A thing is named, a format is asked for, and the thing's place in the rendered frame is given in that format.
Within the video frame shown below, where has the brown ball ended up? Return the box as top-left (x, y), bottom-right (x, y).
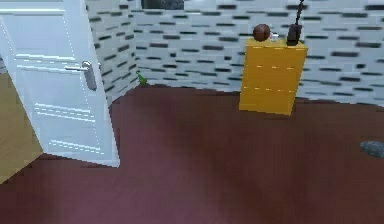
top-left (252, 23), bottom-right (272, 43)

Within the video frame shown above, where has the green bottle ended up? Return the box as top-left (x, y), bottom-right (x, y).
top-left (135, 70), bottom-right (149, 87)

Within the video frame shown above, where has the yellow chest of drawers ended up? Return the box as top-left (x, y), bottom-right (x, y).
top-left (238, 37), bottom-right (309, 117)

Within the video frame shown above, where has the dark framed picture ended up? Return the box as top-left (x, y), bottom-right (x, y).
top-left (140, 0), bottom-right (186, 11)

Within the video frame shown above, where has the white room door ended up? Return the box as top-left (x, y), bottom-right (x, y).
top-left (0, 0), bottom-right (121, 168)

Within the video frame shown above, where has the grey flat cushion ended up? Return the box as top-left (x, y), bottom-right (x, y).
top-left (359, 140), bottom-right (384, 159)

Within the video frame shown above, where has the silver door handle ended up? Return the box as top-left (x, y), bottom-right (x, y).
top-left (64, 60), bottom-right (99, 92)

